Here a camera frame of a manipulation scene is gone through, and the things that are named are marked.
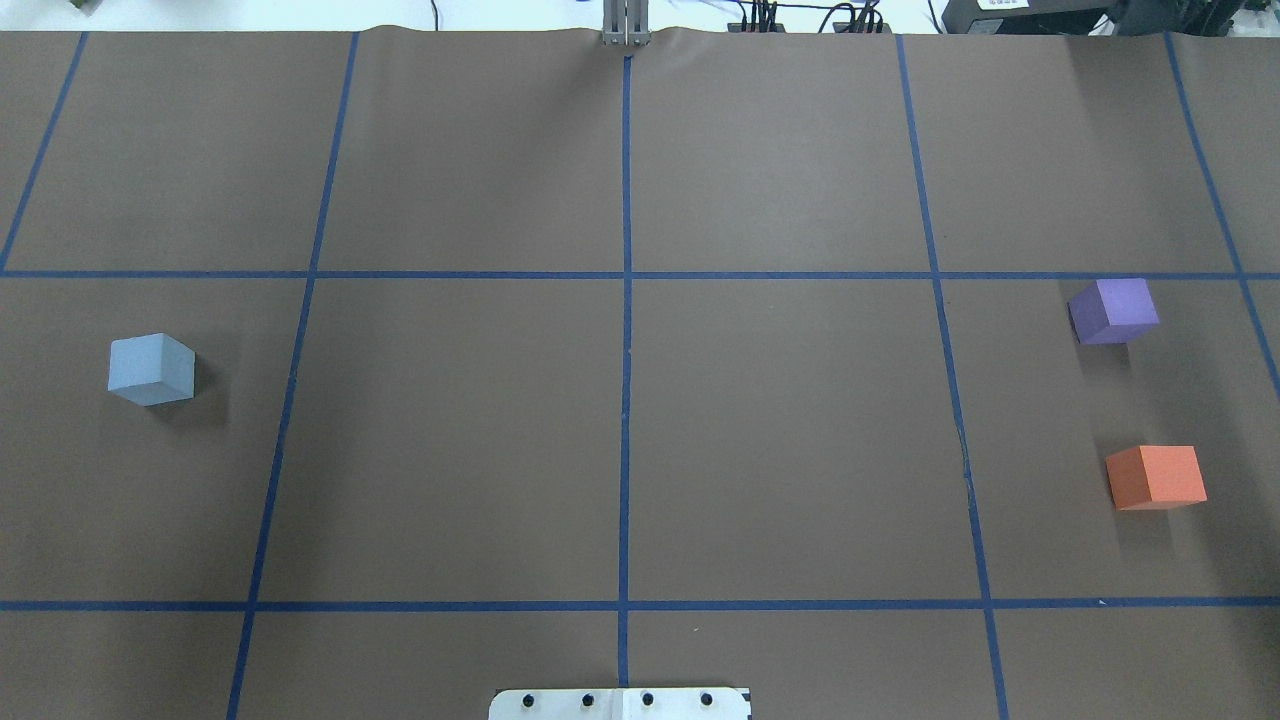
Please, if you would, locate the light blue foam block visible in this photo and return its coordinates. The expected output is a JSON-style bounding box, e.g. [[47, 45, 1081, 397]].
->
[[106, 333, 197, 407]]

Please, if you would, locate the purple foam block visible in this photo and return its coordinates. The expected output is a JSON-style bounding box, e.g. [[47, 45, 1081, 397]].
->
[[1068, 278, 1161, 345]]

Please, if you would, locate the orange foam block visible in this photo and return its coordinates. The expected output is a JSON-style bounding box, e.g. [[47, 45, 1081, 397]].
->
[[1103, 445, 1207, 511]]

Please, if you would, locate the aluminium profile at edge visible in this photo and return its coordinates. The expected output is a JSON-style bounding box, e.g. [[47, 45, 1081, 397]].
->
[[602, 0, 652, 47]]

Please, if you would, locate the white camera post base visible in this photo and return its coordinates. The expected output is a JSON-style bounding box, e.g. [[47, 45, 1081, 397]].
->
[[488, 687, 753, 719]]

